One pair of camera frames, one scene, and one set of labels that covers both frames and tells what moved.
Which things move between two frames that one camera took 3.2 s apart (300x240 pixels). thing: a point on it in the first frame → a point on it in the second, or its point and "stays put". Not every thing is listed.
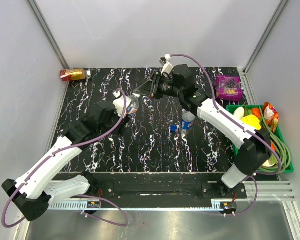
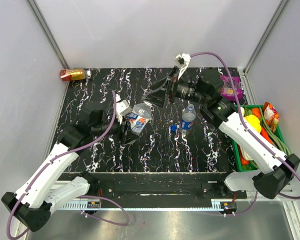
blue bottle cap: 173,128 stays put
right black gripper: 152,87 → 157,97
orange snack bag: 271,115 stays put
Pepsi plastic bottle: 187,122 stays put
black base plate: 159,186 stays put
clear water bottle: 132,109 → 137,119
